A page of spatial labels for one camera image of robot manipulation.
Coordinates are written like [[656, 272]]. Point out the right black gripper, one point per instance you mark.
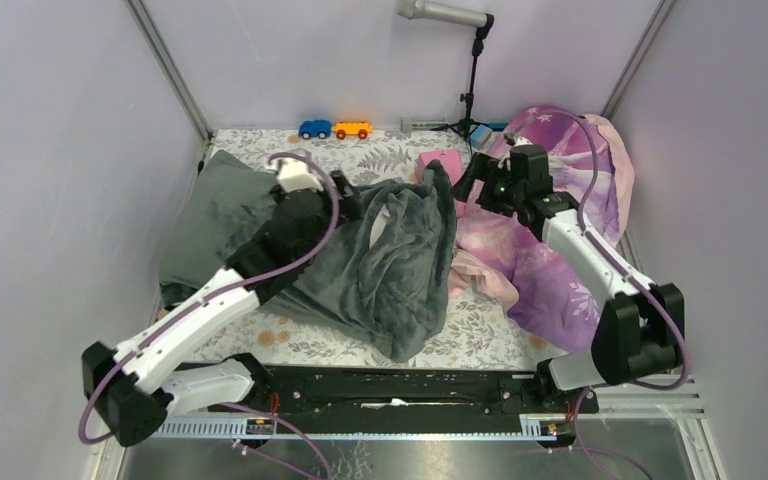
[[495, 168]]

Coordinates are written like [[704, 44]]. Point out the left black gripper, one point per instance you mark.
[[348, 208]]

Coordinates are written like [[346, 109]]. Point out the grey plush pillowcase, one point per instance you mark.
[[393, 296]]

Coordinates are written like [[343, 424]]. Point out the white pillow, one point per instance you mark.
[[378, 226]]

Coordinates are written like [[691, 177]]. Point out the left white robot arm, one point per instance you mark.
[[133, 387]]

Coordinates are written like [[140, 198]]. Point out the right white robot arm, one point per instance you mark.
[[640, 327]]

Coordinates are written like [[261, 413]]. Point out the pink wedge block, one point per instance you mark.
[[450, 160]]

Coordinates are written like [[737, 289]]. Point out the light blue small box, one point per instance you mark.
[[480, 136]]

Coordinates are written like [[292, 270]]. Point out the black microphone stand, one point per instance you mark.
[[463, 127]]

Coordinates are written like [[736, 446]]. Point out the purple princess print blanket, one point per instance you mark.
[[538, 290]]

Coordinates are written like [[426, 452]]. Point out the blue toy car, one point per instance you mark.
[[315, 129]]

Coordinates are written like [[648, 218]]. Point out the orange toy car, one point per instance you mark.
[[343, 130]]

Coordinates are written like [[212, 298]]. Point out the floral table cloth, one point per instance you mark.
[[477, 332]]

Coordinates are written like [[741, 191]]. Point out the silver microphone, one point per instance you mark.
[[429, 10]]

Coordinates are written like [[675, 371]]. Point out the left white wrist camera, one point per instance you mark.
[[294, 175]]

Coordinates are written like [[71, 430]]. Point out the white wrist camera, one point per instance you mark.
[[515, 140], [294, 175]]

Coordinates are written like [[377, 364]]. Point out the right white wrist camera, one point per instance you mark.
[[515, 140]]

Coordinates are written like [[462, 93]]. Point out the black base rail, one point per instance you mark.
[[398, 403]]

